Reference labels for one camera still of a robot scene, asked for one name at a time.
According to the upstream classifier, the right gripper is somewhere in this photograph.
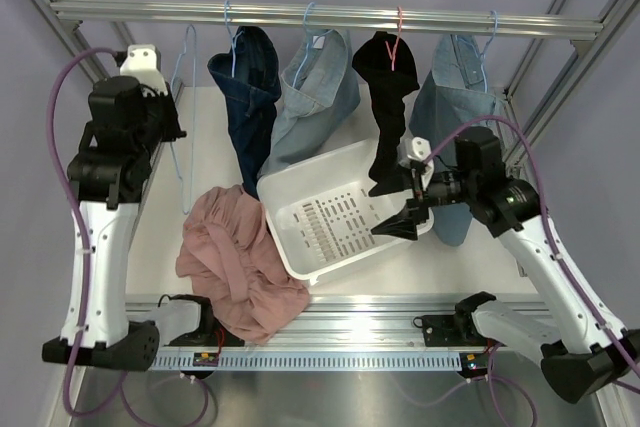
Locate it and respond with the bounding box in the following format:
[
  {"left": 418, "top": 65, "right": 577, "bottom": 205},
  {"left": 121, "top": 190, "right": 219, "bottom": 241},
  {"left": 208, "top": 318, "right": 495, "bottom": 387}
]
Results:
[{"left": 369, "top": 155, "right": 477, "bottom": 241}]

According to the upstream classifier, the light blue wire hanger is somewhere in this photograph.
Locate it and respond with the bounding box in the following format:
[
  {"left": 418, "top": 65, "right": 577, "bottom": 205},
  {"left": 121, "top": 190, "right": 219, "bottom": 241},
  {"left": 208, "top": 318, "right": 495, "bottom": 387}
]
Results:
[{"left": 168, "top": 24, "right": 201, "bottom": 216}]

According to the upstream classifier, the black skirt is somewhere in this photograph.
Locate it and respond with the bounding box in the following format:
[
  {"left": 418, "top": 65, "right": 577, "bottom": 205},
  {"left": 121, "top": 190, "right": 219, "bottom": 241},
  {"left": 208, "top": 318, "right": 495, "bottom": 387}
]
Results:
[{"left": 352, "top": 31, "right": 419, "bottom": 182}]

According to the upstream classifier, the pink wire hanger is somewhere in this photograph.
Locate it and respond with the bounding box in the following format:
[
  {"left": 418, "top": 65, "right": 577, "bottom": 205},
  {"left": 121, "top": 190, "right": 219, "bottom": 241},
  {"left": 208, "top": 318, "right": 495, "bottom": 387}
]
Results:
[{"left": 385, "top": 6, "right": 404, "bottom": 72}]

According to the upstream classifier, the pink skirt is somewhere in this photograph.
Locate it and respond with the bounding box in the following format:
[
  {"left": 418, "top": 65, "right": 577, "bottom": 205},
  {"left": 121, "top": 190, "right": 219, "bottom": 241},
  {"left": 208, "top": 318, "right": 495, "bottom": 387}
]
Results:
[{"left": 175, "top": 185, "right": 310, "bottom": 345}]

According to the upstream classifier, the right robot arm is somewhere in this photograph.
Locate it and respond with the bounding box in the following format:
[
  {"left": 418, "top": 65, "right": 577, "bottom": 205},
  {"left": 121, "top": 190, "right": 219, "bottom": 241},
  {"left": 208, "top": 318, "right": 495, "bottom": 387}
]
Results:
[{"left": 369, "top": 126, "right": 639, "bottom": 404}]

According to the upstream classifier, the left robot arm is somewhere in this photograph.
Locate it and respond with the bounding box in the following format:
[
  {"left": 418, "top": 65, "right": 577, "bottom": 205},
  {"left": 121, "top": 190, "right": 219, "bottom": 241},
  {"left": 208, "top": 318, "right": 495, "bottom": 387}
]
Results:
[{"left": 41, "top": 75, "right": 216, "bottom": 372}]

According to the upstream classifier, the dark blue denim skirt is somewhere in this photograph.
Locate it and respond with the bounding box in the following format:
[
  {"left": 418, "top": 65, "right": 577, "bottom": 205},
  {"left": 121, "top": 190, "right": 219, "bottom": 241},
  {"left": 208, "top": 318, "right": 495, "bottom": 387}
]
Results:
[{"left": 207, "top": 26, "right": 281, "bottom": 197}]

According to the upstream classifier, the blue hanger of dark denim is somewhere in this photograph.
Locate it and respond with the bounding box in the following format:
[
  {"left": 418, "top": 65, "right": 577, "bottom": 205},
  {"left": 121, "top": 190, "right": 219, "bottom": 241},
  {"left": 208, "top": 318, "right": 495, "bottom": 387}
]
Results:
[{"left": 223, "top": 0, "right": 250, "bottom": 84}]

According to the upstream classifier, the light blue denim skirt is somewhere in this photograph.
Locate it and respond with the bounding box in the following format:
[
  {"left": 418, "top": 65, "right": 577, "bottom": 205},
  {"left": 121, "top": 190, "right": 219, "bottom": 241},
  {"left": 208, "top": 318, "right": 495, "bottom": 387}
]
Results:
[{"left": 259, "top": 29, "right": 360, "bottom": 177}]

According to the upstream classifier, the blue hanger far right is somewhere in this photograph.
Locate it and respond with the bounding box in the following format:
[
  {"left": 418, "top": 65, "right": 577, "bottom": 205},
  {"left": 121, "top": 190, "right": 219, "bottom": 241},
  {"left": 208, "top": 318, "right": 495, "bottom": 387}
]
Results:
[{"left": 453, "top": 10, "right": 499, "bottom": 122}]

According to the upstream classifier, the blue hanger of light denim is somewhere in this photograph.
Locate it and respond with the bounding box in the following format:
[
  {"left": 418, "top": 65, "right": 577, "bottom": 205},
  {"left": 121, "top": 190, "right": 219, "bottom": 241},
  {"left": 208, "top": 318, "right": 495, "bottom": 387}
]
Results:
[{"left": 292, "top": 1, "right": 316, "bottom": 90}]

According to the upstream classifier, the white plastic basket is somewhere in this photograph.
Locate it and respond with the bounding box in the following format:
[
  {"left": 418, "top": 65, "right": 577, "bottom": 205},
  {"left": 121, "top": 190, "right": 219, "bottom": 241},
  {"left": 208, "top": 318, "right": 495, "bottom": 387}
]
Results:
[{"left": 257, "top": 139, "right": 411, "bottom": 287}]

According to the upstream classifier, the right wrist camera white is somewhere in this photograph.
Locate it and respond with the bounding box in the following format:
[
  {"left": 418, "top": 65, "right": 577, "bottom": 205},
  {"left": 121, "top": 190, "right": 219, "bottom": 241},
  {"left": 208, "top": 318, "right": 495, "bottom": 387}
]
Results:
[{"left": 398, "top": 137, "right": 434, "bottom": 190}]

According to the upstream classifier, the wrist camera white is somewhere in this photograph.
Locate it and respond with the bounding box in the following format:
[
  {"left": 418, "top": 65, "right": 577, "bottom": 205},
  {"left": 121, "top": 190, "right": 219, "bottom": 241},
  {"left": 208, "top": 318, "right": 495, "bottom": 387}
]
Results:
[
  {"left": 398, "top": 137, "right": 434, "bottom": 190},
  {"left": 119, "top": 44, "right": 170, "bottom": 96}
]

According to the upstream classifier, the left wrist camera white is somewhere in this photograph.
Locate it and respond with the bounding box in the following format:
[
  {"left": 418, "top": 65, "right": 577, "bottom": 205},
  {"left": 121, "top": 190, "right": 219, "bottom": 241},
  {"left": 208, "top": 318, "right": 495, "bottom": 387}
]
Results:
[{"left": 119, "top": 44, "right": 170, "bottom": 96}]

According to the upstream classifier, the front aluminium rail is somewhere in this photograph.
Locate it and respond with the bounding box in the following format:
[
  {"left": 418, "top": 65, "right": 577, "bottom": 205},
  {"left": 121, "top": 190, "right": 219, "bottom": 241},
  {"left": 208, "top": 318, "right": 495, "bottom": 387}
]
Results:
[{"left": 67, "top": 294, "right": 611, "bottom": 351}]

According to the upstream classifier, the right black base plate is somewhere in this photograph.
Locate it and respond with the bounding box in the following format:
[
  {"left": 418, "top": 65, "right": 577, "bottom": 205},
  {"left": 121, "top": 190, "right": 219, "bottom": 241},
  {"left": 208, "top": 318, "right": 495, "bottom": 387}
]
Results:
[{"left": 413, "top": 315, "right": 487, "bottom": 347}]

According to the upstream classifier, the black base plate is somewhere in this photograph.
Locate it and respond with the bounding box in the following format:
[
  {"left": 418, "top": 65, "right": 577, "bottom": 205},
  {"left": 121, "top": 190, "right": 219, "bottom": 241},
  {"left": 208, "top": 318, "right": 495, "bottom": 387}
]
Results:
[
  {"left": 413, "top": 315, "right": 487, "bottom": 347},
  {"left": 169, "top": 317, "right": 245, "bottom": 349}
]

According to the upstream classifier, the aluminium hanging rail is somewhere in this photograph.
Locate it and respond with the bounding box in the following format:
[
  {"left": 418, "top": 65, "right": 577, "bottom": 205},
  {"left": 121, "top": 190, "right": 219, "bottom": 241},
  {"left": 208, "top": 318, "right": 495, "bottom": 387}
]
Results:
[{"left": 49, "top": 0, "right": 601, "bottom": 41}]

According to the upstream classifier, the left aluminium frame post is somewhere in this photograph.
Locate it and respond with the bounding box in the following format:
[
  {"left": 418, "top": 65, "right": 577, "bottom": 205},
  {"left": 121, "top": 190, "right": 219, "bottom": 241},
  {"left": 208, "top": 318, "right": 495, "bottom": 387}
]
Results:
[{"left": 0, "top": 0, "right": 184, "bottom": 158}]

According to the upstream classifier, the aluminium frame post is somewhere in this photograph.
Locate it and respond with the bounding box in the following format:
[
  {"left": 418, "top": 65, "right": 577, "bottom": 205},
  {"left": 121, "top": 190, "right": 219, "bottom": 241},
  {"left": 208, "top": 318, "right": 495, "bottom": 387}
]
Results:
[
  {"left": 0, "top": 0, "right": 184, "bottom": 158},
  {"left": 507, "top": 0, "right": 639, "bottom": 145}
]

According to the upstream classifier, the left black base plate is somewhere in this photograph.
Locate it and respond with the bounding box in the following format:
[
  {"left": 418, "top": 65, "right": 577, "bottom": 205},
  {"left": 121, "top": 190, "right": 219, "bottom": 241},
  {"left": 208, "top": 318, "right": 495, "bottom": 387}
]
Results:
[{"left": 169, "top": 317, "right": 245, "bottom": 349}]

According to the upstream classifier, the right aluminium frame post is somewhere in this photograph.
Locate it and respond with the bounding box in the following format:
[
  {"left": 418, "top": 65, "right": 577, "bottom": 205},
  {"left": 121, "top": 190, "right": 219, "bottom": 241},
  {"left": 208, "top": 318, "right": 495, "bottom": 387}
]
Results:
[{"left": 507, "top": 0, "right": 639, "bottom": 145}]

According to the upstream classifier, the slotted cable duct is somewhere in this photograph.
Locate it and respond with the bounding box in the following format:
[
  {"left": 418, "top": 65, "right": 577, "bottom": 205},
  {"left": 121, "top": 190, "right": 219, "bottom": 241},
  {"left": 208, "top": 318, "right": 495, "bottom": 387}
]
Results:
[{"left": 150, "top": 349, "right": 462, "bottom": 372}]

